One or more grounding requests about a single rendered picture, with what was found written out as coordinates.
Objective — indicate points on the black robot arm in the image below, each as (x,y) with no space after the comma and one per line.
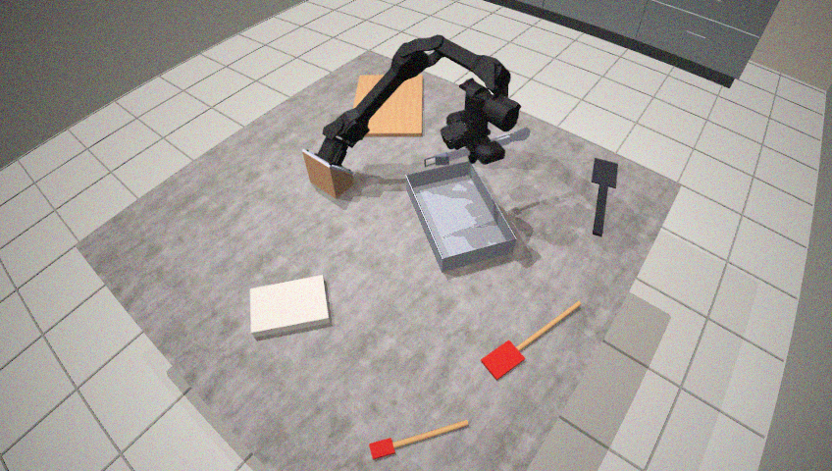
(409,61)

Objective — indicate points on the red spatula with wooden handle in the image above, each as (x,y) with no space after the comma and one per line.
(507,356)

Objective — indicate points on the grey roasting tin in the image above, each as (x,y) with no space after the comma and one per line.
(459,216)

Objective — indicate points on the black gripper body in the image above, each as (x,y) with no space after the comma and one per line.
(486,151)

